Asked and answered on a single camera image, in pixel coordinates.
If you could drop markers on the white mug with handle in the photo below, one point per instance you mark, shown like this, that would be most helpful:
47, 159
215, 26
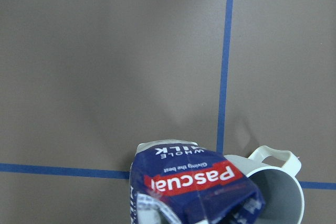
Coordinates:
274, 172

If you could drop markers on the blue white milk carton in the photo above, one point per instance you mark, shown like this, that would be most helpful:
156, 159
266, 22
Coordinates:
175, 181

